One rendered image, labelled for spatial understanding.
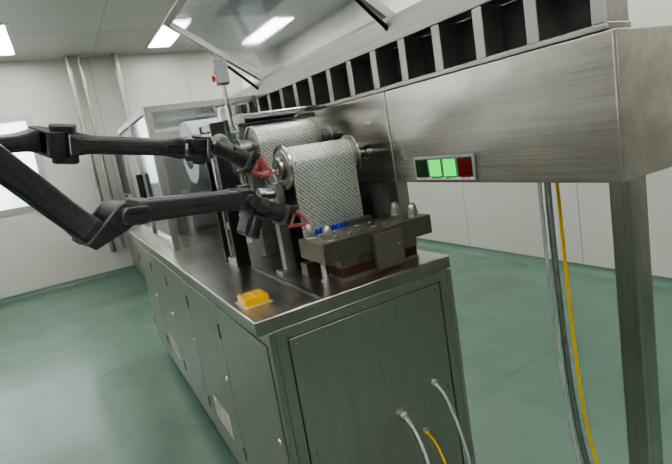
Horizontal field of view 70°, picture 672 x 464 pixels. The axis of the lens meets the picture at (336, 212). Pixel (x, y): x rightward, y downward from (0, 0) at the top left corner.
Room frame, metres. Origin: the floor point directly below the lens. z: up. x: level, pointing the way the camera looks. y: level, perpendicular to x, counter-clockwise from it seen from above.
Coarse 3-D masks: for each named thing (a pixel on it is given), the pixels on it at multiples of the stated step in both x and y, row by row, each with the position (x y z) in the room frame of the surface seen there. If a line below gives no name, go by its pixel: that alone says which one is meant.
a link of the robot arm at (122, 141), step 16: (48, 128) 1.38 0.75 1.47; (64, 128) 1.38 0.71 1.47; (80, 144) 1.39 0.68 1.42; (96, 144) 1.40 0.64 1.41; (112, 144) 1.41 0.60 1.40; (128, 144) 1.42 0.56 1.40; (144, 144) 1.43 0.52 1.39; (160, 144) 1.44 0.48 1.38; (176, 144) 1.45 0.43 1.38; (192, 144) 1.46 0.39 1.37; (64, 160) 1.39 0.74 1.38; (192, 160) 1.46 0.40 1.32
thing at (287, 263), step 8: (272, 184) 1.58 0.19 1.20; (280, 184) 1.57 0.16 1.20; (272, 192) 1.57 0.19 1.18; (280, 192) 1.57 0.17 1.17; (280, 200) 1.57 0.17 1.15; (280, 232) 1.57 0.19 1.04; (288, 232) 1.58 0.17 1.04; (280, 240) 1.57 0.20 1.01; (288, 240) 1.58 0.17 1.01; (280, 248) 1.59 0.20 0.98; (288, 248) 1.57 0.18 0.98; (288, 256) 1.57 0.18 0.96; (288, 264) 1.57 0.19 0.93; (280, 272) 1.56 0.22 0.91; (288, 272) 1.56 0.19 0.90
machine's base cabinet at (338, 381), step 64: (192, 320) 2.04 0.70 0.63; (320, 320) 1.24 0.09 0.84; (384, 320) 1.34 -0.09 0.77; (448, 320) 1.45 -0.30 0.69; (192, 384) 2.40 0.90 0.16; (256, 384) 1.33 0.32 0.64; (320, 384) 1.22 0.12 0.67; (384, 384) 1.32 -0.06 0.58; (448, 384) 1.44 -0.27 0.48; (256, 448) 1.47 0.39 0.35; (320, 448) 1.21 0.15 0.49; (384, 448) 1.31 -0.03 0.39; (448, 448) 1.42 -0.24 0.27
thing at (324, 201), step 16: (336, 176) 1.59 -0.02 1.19; (352, 176) 1.62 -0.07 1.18; (304, 192) 1.53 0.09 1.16; (320, 192) 1.56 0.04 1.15; (336, 192) 1.59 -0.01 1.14; (352, 192) 1.61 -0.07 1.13; (304, 208) 1.53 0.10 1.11; (320, 208) 1.55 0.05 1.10; (336, 208) 1.58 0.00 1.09; (352, 208) 1.61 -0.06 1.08; (320, 224) 1.55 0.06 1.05
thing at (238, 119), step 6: (288, 108) 1.86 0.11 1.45; (294, 108) 1.87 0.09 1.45; (300, 108) 1.88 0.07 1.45; (306, 108) 1.90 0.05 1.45; (312, 108) 1.91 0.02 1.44; (318, 108) 1.96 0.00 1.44; (240, 114) 1.76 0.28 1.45; (246, 114) 1.78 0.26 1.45; (252, 114) 1.79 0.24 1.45; (258, 114) 1.80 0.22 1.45; (264, 114) 1.81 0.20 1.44; (270, 114) 1.83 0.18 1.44; (276, 114) 1.91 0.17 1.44; (282, 114) 1.85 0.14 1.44; (288, 114) 1.91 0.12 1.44; (234, 120) 1.83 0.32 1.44; (240, 120) 1.77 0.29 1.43; (246, 120) 1.85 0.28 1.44
